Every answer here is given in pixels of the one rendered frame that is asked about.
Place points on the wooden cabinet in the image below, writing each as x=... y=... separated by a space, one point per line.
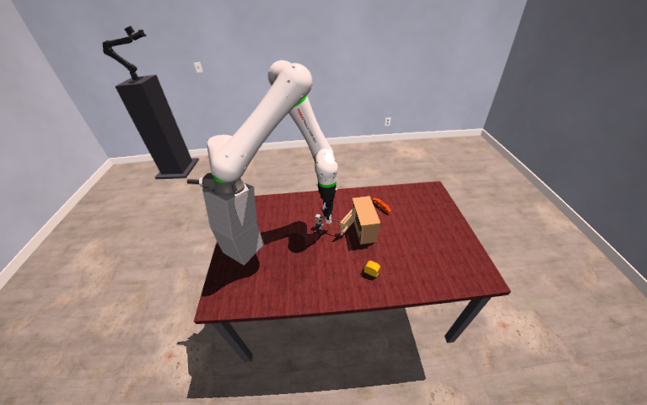
x=366 y=219

